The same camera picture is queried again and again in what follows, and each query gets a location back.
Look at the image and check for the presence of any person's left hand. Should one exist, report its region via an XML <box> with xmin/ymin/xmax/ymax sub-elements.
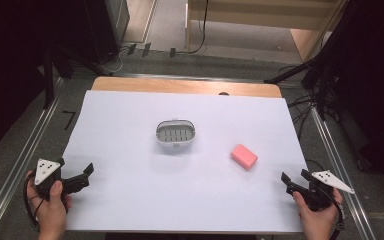
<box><xmin>26</xmin><ymin>169</ymin><xmax>73</xmax><ymax>240</ymax></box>

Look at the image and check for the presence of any black hanging cable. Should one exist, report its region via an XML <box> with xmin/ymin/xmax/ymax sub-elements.
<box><xmin>187</xmin><ymin>0</ymin><xmax>210</xmax><ymax>55</ymax></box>

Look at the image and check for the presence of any white paper sheet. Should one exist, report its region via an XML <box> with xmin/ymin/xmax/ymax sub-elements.
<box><xmin>61</xmin><ymin>89</ymin><xmax>310</xmax><ymax>234</ymax></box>

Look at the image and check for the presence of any light wooden furniture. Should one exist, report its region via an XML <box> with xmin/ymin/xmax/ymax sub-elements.
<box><xmin>184</xmin><ymin>0</ymin><xmax>349</xmax><ymax>63</ymax></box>

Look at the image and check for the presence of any black tripod stand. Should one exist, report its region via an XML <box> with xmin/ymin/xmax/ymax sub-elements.
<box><xmin>263</xmin><ymin>0</ymin><xmax>358</xmax><ymax>122</ymax></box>

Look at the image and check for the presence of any white floor cable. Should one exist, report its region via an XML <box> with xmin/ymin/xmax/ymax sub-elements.
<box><xmin>94</xmin><ymin>45</ymin><xmax>130</xmax><ymax>76</ymax></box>

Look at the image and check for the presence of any dark curtain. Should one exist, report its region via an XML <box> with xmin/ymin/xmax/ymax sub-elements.
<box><xmin>0</xmin><ymin>0</ymin><xmax>91</xmax><ymax>160</ymax></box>
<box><xmin>326</xmin><ymin>0</ymin><xmax>384</xmax><ymax>189</ymax></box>

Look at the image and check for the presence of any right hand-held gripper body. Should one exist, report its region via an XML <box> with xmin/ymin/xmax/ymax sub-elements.
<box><xmin>294</xmin><ymin>170</ymin><xmax>356</xmax><ymax>212</ymax></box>

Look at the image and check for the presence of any grey oval soap dish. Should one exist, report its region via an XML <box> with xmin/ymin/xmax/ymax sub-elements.
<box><xmin>155</xmin><ymin>117</ymin><xmax>197</xmax><ymax>149</ymax></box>

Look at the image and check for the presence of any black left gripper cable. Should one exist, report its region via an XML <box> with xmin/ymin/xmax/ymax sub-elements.
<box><xmin>22</xmin><ymin>170</ymin><xmax>45</xmax><ymax>232</ymax></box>

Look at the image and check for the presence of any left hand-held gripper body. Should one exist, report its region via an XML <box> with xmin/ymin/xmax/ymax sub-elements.
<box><xmin>33</xmin><ymin>157</ymin><xmax>73</xmax><ymax>201</ymax></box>

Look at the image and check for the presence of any black cabinet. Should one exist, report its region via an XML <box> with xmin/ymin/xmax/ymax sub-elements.
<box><xmin>79</xmin><ymin>0</ymin><xmax>131</xmax><ymax>65</ymax></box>

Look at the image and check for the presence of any black floor cables bundle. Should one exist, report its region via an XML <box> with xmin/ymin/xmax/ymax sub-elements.
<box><xmin>285</xmin><ymin>94</ymin><xmax>318</xmax><ymax>141</ymax></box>

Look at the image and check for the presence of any person's right hand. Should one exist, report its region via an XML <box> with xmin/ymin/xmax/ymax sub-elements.
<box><xmin>292</xmin><ymin>187</ymin><xmax>345</xmax><ymax>240</ymax></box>

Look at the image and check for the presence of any wooden table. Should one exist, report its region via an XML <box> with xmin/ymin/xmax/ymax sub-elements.
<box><xmin>90</xmin><ymin>76</ymin><xmax>283</xmax><ymax>99</ymax></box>

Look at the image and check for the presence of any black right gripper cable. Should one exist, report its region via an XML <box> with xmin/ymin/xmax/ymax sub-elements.
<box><xmin>313</xmin><ymin>184</ymin><xmax>347</xmax><ymax>240</ymax></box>

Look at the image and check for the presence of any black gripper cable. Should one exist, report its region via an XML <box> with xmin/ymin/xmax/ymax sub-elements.
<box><xmin>22</xmin><ymin>170</ymin><xmax>45</xmax><ymax>232</ymax></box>
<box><xmin>313</xmin><ymin>184</ymin><xmax>347</xmax><ymax>240</ymax></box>

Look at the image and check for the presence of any long metal floor rail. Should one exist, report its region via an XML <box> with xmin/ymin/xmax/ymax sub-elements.
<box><xmin>309</xmin><ymin>102</ymin><xmax>378</xmax><ymax>240</ymax></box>
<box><xmin>0</xmin><ymin>77</ymin><xmax>65</xmax><ymax>240</ymax></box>

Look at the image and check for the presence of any pink soap bar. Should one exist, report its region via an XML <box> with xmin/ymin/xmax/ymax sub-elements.
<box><xmin>230</xmin><ymin>143</ymin><xmax>259</xmax><ymax>171</ymax></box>

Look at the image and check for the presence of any black metal stand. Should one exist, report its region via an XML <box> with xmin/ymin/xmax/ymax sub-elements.
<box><xmin>42</xmin><ymin>41</ymin><xmax>57</xmax><ymax>110</ymax></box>

